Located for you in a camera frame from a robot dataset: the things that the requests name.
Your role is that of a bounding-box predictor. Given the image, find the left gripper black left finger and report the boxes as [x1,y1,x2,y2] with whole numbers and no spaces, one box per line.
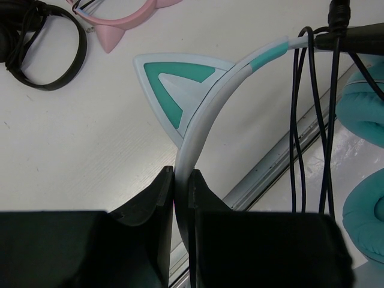
[1,166,174,287]

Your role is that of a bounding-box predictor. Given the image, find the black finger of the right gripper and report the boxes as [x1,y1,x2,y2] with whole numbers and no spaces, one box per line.
[314,23,384,56]

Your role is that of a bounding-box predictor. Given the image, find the teal cat-ear headphones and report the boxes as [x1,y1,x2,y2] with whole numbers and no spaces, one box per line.
[133,35,384,266]

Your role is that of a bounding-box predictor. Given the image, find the small black headphones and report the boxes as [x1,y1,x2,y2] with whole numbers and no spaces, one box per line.
[1,1,88,94]

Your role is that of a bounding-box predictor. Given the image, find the black headphone audio cable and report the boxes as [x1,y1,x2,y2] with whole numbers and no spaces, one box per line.
[289,0,384,217]

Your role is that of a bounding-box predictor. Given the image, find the pink and blue cat-ear headphones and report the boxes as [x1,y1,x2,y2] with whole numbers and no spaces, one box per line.
[67,0,180,53]

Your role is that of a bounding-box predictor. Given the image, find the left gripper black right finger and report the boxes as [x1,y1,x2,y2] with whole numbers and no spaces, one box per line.
[188,170,355,287]

